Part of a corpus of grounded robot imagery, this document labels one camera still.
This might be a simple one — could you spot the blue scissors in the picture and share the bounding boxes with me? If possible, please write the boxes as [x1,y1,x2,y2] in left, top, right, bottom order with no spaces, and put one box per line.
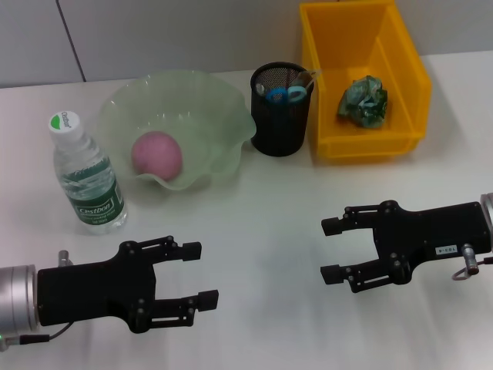
[265,85,308,105]

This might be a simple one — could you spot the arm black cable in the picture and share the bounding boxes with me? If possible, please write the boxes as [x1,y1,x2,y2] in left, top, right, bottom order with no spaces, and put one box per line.
[0,321,74,352]
[451,243,493,281]

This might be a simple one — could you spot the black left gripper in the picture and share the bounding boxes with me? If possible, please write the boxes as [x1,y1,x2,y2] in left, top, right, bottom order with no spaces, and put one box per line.
[37,234,220,335]

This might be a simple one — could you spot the green glass fruit plate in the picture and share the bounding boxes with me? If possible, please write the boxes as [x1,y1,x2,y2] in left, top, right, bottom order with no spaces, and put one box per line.
[96,69,257,192]

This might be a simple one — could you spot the black mesh pen holder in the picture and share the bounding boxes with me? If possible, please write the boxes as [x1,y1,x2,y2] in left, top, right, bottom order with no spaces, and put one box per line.
[250,62,315,158]

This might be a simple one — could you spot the clear plastic water bottle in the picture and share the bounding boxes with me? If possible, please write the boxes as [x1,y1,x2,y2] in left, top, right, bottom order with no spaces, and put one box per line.
[48,110,129,236]

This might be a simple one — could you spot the clear plastic ruler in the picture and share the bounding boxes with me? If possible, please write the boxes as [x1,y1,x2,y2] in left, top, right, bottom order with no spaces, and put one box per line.
[292,68,324,88]

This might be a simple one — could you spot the pink peach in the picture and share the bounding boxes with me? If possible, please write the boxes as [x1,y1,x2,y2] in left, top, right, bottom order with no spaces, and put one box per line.
[131,130,183,182]

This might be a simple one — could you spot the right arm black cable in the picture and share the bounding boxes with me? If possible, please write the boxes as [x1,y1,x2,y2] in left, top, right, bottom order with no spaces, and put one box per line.
[451,243,493,281]

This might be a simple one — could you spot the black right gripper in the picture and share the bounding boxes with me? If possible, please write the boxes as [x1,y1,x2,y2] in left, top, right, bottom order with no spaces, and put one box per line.
[319,199,493,294]

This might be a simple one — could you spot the yellow plastic bin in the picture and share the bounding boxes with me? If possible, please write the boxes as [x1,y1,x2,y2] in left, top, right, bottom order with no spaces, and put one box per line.
[299,0,433,160]

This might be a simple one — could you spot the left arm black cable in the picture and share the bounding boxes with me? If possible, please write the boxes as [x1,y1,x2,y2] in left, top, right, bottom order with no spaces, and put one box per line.
[0,321,74,352]

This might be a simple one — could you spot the green plastic wrap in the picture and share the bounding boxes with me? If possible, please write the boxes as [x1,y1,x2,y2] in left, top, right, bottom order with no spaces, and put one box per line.
[337,74,387,130]

